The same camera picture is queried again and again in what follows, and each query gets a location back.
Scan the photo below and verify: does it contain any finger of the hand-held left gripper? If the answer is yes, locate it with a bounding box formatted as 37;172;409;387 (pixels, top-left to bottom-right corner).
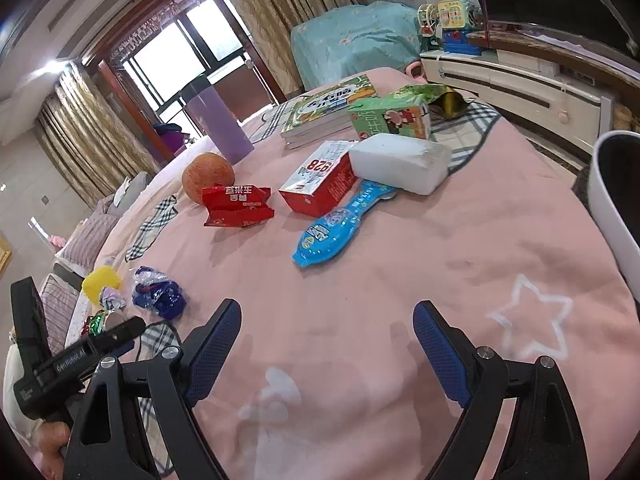
92;316;147;359

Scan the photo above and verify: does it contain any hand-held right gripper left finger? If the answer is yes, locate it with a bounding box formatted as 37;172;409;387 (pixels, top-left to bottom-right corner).
62;298;242;480

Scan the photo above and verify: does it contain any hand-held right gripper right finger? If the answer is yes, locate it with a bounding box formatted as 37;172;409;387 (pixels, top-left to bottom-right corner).
411;300;591;480

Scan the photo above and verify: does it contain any green red foil wrapper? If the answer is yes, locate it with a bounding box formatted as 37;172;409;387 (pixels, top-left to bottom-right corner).
80;310;126;336

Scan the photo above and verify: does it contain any red snack wrapper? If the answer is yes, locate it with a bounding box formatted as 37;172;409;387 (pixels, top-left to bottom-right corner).
201;185;276;229

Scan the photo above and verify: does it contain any blue blister packet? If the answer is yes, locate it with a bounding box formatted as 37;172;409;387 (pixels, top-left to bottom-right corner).
291;180;398;267

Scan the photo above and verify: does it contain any white foam block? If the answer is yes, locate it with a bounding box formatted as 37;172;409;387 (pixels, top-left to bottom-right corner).
348;133;451;196

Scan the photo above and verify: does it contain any red white carton box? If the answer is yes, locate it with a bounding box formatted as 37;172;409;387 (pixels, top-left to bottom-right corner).
278;140;358;218

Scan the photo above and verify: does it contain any white rimmed black trash bin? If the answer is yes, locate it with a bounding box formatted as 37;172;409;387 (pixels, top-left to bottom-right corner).
586;130;640;306

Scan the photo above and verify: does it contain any green milk carton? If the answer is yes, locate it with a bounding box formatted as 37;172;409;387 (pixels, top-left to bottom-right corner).
346;94;432;142

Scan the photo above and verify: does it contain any person's left hand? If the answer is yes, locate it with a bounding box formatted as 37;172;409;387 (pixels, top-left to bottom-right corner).
30;417;73;480

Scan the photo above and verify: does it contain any small crumpled pale wrapper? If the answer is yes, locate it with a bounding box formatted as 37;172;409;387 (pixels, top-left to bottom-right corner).
100;286;127;311

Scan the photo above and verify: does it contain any crumpled blue white wrapper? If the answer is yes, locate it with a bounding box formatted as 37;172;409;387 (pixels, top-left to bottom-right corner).
131;266;187;320

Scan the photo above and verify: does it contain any yellow spiky ball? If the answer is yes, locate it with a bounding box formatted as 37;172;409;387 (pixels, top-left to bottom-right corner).
81;266;121;303

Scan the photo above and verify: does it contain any pink striped cushion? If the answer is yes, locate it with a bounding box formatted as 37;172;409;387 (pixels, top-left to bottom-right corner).
55;210;123;271

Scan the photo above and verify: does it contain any purple plastic object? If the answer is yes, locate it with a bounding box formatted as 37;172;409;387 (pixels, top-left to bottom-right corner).
152;121;193;158

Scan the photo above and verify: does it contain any beige patterned curtain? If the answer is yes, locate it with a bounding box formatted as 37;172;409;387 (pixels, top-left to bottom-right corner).
202;0;373;101
34;65;161;196

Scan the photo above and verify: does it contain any purple bottle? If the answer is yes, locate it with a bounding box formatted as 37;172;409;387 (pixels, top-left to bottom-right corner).
182;77;256;165

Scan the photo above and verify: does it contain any green gold wrapper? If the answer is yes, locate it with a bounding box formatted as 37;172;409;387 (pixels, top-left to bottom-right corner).
390;83;470;120

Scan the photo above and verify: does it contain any green cover book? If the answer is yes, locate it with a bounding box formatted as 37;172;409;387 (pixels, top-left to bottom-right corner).
280;74;379;150

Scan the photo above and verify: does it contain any white tv cabinet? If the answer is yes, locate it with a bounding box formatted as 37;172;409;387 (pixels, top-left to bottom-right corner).
419;20;640;171

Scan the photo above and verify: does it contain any balcony sliding glass door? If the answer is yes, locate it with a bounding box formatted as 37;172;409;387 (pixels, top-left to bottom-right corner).
82;0;286;136

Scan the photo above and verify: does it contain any light blue furniture cover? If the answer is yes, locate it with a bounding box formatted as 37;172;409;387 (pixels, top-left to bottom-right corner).
290;1;426;98

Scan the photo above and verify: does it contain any colourful activity cube toy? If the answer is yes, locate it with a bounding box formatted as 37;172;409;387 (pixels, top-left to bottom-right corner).
417;0;486;55

